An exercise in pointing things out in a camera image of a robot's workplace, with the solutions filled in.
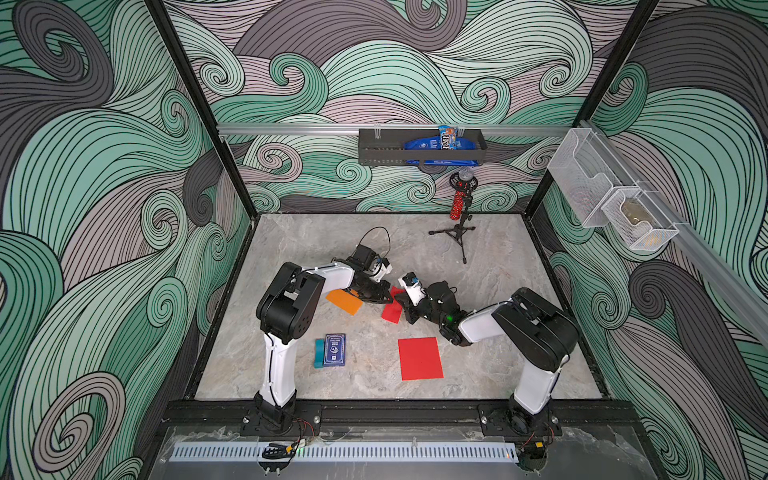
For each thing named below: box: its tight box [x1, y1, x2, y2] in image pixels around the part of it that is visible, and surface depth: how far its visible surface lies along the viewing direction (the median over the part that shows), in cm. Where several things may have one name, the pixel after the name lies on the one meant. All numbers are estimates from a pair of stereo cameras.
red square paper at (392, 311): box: [381, 286, 405, 325], surface depth 94 cm
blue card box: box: [324, 333, 346, 367], surface depth 85 cm
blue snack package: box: [404, 125, 477, 150], surface depth 94 cm
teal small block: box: [314, 339, 325, 369], surface depth 86 cm
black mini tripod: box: [428, 204, 476, 264], surface depth 109 cm
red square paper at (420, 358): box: [398, 337, 444, 381], surface depth 85 cm
